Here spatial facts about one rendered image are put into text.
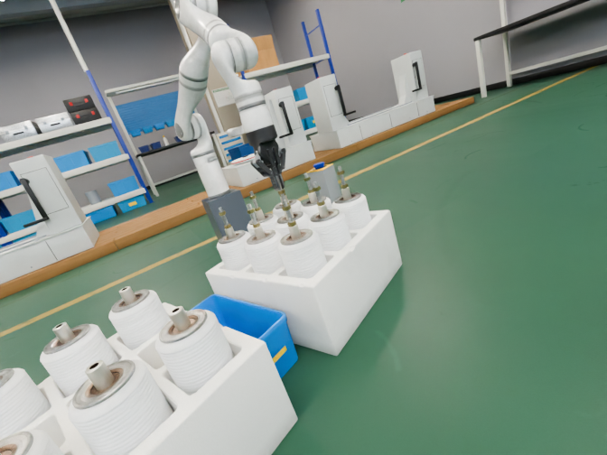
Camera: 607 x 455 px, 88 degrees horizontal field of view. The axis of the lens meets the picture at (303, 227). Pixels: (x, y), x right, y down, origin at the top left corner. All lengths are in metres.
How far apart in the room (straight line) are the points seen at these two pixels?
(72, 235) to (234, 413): 2.42
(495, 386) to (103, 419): 0.57
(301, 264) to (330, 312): 0.12
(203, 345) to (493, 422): 0.44
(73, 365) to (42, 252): 2.21
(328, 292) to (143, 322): 0.38
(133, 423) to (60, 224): 2.47
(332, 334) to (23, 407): 0.54
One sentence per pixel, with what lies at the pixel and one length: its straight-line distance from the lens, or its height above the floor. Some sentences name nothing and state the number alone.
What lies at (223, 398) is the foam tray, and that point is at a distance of 0.53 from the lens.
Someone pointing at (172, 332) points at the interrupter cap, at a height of 0.25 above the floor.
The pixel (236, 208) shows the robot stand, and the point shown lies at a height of 0.23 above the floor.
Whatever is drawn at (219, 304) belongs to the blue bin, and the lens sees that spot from 0.92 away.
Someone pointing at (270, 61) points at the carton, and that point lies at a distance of 6.28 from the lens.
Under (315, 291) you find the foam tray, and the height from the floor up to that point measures 0.17.
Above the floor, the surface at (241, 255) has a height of 0.21.
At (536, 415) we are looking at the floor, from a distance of 0.63.
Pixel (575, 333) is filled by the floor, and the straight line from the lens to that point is 0.76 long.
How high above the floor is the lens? 0.49
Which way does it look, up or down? 18 degrees down
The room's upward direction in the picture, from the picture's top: 18 degrees counter-clockwise
